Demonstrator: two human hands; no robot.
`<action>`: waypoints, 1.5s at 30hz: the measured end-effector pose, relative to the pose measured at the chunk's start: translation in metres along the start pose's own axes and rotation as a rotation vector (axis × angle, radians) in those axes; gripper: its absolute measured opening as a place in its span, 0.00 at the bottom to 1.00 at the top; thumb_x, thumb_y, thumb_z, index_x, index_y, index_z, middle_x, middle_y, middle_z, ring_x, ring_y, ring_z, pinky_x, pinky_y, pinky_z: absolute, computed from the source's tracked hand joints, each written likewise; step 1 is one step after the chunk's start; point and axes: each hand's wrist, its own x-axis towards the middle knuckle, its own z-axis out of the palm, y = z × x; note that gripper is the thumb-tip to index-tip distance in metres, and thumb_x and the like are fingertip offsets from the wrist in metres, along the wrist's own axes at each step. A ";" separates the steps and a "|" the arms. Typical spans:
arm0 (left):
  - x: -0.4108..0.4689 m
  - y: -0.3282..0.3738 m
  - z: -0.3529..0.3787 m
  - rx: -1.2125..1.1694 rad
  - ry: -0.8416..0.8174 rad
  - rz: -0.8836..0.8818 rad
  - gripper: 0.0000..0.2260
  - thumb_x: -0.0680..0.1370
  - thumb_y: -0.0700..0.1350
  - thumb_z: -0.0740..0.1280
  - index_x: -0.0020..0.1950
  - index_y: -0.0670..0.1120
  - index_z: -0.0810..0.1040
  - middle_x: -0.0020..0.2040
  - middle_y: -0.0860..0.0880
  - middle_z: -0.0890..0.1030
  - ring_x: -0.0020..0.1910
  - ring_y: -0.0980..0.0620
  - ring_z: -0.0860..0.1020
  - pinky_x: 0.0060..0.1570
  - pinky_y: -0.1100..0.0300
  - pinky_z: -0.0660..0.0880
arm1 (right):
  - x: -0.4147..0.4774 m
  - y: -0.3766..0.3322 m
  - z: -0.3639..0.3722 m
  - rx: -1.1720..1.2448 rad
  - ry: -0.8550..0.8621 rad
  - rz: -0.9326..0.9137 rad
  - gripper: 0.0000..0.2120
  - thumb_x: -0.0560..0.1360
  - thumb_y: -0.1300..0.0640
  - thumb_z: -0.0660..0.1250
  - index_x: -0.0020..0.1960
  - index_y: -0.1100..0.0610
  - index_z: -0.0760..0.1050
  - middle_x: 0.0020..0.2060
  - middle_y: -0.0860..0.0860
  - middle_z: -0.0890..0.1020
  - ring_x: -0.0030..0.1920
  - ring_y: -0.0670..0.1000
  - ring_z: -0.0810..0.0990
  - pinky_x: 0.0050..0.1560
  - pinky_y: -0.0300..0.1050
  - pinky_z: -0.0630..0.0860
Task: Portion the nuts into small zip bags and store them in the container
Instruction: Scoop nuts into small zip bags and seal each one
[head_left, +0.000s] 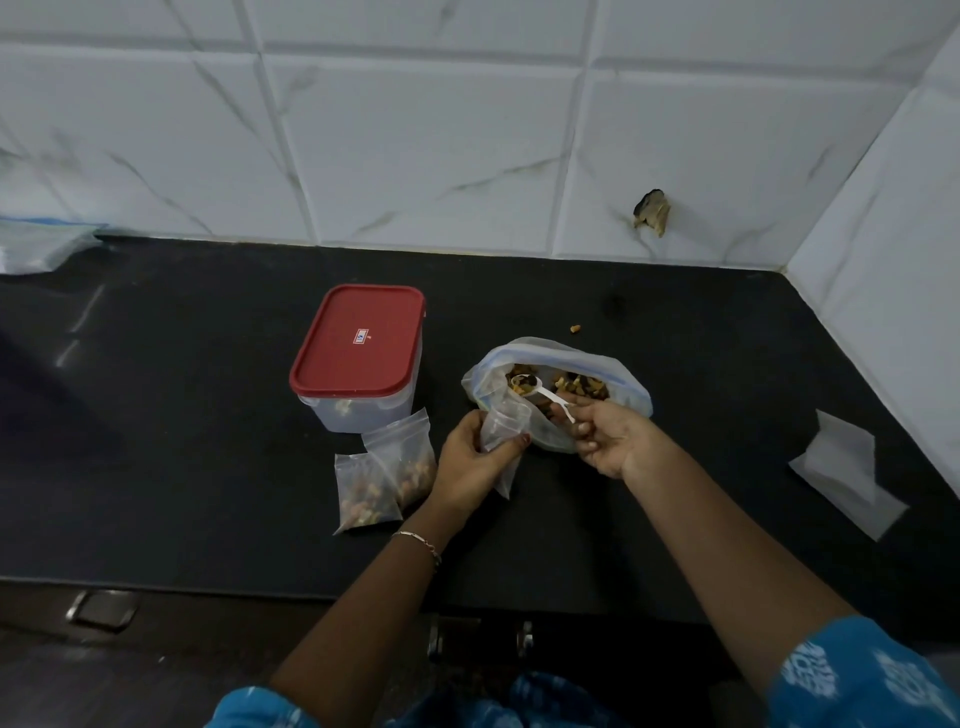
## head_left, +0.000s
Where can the person's right hand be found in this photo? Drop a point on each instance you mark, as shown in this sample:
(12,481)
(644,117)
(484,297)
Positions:
(619,439)

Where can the person's left hand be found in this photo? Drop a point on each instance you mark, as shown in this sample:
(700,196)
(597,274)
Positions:
(461,476)

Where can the person's left thumb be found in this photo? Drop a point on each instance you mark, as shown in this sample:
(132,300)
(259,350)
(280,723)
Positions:
(514,446)

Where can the person's right thumb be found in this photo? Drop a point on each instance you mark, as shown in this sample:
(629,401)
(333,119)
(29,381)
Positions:
(579,406)

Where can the small clear pouch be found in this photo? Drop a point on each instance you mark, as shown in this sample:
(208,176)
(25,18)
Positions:
(504,424)

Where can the white plastic spoon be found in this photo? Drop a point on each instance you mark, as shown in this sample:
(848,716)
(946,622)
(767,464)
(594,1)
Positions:
(546,394)

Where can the person's left forearm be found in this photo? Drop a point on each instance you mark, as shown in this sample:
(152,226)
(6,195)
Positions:
(360,607)

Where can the person's right forearm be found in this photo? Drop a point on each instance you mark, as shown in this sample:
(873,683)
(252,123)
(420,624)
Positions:
(735,562)

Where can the dried fruit and nut mix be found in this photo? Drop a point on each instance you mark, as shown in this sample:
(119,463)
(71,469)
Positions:
(585,387)

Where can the large clear zip bag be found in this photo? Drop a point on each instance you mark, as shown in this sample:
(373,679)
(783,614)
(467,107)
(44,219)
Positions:
(491,371)

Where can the small pouch filled with nuts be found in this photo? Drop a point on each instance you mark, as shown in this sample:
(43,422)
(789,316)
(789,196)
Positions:
(367,495)
(409,465)

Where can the clear container with red lid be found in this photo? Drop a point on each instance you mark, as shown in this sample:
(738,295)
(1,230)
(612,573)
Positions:
(360,341)

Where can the pile of empty clear pouches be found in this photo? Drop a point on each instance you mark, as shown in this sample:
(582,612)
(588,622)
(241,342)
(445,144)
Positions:
(844,469)

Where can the blue patterned garment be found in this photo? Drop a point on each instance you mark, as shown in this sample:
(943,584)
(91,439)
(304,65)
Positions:
(862,679)

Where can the crumpled clear plastic bag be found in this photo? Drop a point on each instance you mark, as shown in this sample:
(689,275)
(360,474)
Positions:
(37,244)

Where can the broken hole in wall tile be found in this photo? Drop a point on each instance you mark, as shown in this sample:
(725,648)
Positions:
(652,212)

